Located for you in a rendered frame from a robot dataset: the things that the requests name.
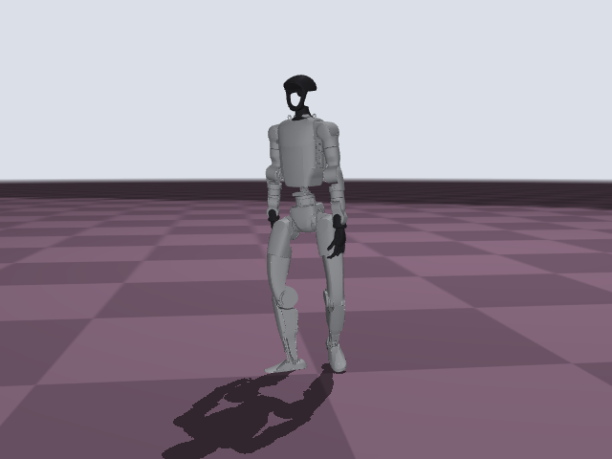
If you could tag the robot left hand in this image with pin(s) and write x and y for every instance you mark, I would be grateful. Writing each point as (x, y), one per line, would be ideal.
(340, 237)

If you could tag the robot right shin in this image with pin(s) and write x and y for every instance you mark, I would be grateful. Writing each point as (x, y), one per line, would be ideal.
(287, 324)

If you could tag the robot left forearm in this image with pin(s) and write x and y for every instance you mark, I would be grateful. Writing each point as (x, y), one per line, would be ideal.
(337, 197)

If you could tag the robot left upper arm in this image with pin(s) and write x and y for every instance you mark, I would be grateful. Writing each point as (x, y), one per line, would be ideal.
(328, 132)

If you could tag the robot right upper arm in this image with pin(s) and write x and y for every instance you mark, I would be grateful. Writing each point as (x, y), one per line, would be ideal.
(273, 171)

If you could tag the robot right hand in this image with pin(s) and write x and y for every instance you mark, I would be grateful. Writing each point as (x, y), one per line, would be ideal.
(272, 217)

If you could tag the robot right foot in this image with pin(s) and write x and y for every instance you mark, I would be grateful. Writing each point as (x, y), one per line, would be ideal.
(286, 366)

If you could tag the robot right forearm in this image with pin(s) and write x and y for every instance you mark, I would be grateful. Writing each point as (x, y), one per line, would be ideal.
(273, 200)

